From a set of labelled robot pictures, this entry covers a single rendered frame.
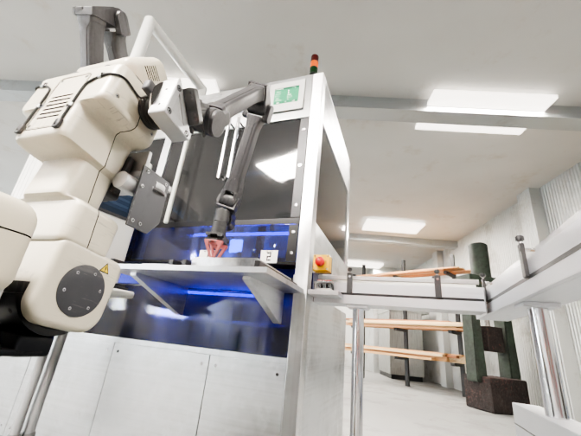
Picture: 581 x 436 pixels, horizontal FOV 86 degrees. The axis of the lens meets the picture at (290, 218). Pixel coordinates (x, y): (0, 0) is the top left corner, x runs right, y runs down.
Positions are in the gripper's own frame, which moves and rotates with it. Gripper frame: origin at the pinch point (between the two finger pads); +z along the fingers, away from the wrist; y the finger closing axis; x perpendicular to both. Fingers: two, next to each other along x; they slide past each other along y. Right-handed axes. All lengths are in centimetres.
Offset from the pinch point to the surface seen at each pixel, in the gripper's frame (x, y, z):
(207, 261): -0.4, -6.2, 2.2
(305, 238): -32.2, 24.2, -18.6
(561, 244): -89, -46, -1
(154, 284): 28.8, 16.3, 9.6
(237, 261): -11.7, -9.3, 1.8
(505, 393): -314, 406, 67
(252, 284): -17.2, -4.6, 8.0
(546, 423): -100, -15, 36
